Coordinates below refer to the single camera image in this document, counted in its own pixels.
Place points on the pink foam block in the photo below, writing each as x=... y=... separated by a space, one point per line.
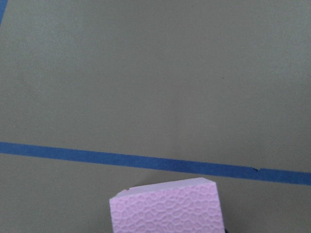
x=184 y=206

